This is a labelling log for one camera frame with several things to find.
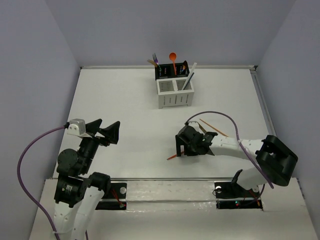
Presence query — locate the orange plastic knife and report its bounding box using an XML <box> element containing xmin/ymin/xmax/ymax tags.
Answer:
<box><xmin>167</xmin><ymin>151</ymin><xmax>184</xmax><ymax>160</ymax></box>

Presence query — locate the dark blue chopstick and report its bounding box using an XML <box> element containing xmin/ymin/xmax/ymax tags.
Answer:
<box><xmin>182</xmin><ymin>72</ymin><xmax>195</xmax><ymax>90</ymax></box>

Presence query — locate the gold metal fork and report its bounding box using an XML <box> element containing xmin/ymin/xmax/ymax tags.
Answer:
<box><xmin>147</xmin><ymin>59</ymin><xmax>158</xmax><ymax>68</ymax></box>

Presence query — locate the orange plastic spoon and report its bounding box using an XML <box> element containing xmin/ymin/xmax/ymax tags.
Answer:
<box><xmin>169</xmin><ymin>52</ymin><xmax>177</xmax><ymax>75</ymax></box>

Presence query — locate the iridescent metal fork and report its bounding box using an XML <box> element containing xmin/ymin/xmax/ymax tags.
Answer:
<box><xmin>152</xmin><ymin>53</ymin><xmax>162</xmax><ymax>71</ymax></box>

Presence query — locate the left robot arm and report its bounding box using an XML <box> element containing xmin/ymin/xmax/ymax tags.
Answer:
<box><xmin>53</xmin><ymin>118</ymin><xmax>121</xmax><ymax>240</ymax></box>

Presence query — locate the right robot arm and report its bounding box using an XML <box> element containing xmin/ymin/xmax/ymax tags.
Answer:
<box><xmin>175</xmin><ymin>125</ymin><xmax>298</xmax><ymax>199</ymax></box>

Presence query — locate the orange wooden chopstick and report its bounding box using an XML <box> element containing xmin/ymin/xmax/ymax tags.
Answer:
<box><xmin>199</xmin><ymin>118</ymin><xmax>229</xmax><ymax>137</ymax></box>

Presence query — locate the white utensil caddy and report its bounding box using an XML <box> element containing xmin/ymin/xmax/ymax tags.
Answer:
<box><xmin>156</xmin><ymin>77</ymin><xmax>195</xmax><ymax>109</ymax></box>

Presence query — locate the black utensil caddy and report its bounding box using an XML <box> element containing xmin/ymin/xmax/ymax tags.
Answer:
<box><xmin>155</xmin><ymin>62</ymin><xmax>190</xmax><ymax>80</ymax></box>

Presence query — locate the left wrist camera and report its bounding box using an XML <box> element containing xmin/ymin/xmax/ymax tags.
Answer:
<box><xmin>67</xmin><ymin>118</ymin><xmax>86</xmax><ymax>137</ymax></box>

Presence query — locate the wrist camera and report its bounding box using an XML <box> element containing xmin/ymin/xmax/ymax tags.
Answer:
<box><xmin>67</xmin><ymin>118</ymin><xmax>86</xmax><ymax>137</ymax></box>
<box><xmin>185</xmin><ymin>120</ymin><xmax>199</xmax><ymax>128</ymax></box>

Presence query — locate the gold black-handled knife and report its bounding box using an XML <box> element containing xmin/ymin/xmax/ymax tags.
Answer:
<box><xmin>198</xmin><ymin>122</ymin><xmax>207</xmax><ymax>134</ymax></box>

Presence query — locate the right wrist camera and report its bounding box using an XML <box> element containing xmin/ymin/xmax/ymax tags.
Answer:
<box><xmin>185</xmin><ymin>120</ymin><xmax>199</xmax><ymax>128</ymax></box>

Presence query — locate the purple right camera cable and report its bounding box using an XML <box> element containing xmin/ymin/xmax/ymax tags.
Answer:
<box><xmin>186</xmin><ymin>111</ymin><xmax>275</xmax><ymax>201</ymax></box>

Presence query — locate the purple camera cable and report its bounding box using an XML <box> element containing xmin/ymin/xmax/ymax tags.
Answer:
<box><xmin>16</xmin><ymin>123</ymin><xmax>88</xmax><ymax>240</ymax></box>
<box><xmin>186</xmin><ymin>111</ymin><xmax>275</xmax><ymax>201</ymax></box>

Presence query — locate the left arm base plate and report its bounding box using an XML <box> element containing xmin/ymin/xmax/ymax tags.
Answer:
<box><xmin>95</xmin><ymin>182</ymin><xmax>127</xmax><ymax>211</ymax></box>

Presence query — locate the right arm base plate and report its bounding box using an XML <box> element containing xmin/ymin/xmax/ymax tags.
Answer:
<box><xmin>212</xmin><ymin>181</ymin><xmax>264</xmax><ymax>210</ymax></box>

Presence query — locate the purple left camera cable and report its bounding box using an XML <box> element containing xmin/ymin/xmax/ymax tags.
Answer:
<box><xmin>16</xmin><ymin>123</ymin><xmax>88</xmax><ymax>240</ymax></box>

